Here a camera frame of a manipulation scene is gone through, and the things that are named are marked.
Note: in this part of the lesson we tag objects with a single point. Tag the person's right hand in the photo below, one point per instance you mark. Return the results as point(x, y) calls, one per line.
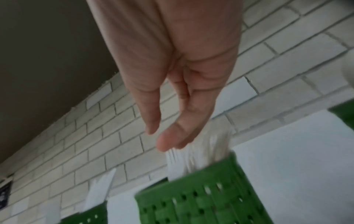
point(179, 54)

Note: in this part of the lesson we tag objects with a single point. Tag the bunch of white plastic forks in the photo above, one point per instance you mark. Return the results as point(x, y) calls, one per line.
point(193, 159)

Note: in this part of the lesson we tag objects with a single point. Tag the bunch of white plastic knives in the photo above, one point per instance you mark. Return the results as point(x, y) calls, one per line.
point(99, 188)

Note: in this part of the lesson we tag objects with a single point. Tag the bunch of white plastic spoons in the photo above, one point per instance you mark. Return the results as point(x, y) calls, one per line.
point(349, 72)

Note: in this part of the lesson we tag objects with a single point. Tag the dark wall sign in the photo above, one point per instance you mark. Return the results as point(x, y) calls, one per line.
point(5, 194)

